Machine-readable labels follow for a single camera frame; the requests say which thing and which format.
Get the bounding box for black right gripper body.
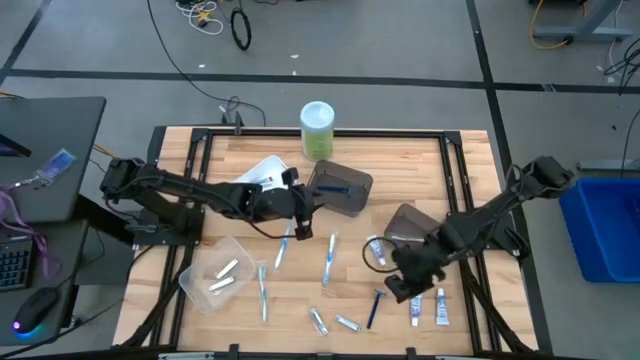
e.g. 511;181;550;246
383;223;455;305

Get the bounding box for blue toothbrush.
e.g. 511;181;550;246
322;232;337;286
273;219;294;271

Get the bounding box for black keyboard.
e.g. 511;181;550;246
0;234;35;293

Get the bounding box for black desk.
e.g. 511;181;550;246
0;219;91;346
0;96;107;224

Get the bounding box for blue id badge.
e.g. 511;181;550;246
34;147;78;182

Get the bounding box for black aluminium table frame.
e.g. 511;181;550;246
112;124;554;360

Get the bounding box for clear plastic container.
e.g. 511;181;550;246
178;235;257;315

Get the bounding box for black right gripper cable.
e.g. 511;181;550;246
362;236;401;274

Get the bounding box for grey floor foot bar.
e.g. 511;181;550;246
576;158;640;174

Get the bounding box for grey desk foot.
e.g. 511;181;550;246
532;0;634;44

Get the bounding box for yellow floor cable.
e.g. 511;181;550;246
529;0;571;51

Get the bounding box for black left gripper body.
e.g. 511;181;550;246
259;168;314;241

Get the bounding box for white plastic bin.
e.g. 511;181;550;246
233;154;291;194

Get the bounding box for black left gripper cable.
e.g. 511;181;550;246
247;217;299;241

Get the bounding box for purple lanyard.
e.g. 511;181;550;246
0;182;61;279

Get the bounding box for grey translucent plastic bin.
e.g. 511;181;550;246
383;202;444;251
305;159;375;218

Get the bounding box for blue plastic crate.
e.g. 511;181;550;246
558;177;640;285

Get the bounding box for black computer mouse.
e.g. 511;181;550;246
12;287;60;335

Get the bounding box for green canister with white lid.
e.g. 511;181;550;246
299;100;336;162

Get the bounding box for long black floor cable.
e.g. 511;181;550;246
145;0;268;127

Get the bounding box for wrapped teal toothbrush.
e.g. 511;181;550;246
257;264;270;324

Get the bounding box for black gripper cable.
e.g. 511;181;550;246
362;236;401;274
247;217;299;241

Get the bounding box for white floor cable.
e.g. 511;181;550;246
174;0;225;36

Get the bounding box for coiled black cable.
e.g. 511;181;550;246
229;7;253;52

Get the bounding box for dark laptop edge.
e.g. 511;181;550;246
0;132;32;159

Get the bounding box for tangled black floor cables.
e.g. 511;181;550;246
603;37;640;96

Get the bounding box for blue disposable razor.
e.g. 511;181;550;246
316;184;357;196
366;288;387;331

